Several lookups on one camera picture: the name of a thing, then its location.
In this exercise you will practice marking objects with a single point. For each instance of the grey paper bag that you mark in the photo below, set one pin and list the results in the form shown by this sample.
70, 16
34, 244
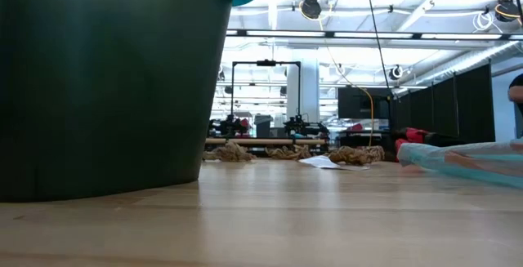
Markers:
323, 162

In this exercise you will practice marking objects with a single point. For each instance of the dark green trash bin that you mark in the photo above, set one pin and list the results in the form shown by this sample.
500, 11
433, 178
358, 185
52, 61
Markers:
102, 87

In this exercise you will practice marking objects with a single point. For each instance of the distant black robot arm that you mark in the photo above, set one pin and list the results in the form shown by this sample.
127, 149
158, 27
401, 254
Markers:
231, 126
298, 126

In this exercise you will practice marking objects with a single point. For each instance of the distant grey bin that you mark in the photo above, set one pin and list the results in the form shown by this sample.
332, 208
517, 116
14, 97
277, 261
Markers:
262, 126

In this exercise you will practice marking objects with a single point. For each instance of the distant wooden table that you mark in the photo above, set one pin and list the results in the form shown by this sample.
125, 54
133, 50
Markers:
265, 141

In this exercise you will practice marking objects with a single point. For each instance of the white pillar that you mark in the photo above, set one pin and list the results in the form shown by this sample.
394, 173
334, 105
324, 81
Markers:
304, 91

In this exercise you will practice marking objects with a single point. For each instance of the black screen panel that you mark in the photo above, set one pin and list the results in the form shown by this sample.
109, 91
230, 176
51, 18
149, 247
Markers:
359, 103

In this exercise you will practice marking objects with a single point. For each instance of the black divider panels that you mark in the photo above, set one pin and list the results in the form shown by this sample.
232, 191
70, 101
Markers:
474, 103

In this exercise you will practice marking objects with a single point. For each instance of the person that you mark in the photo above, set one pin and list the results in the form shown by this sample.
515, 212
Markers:
515, 91

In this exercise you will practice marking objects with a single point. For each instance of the black gantry frame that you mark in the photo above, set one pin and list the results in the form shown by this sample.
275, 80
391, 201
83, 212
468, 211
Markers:
265, 63

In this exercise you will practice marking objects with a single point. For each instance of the silver ceiling duct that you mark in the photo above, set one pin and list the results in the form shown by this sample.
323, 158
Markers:
470, 60

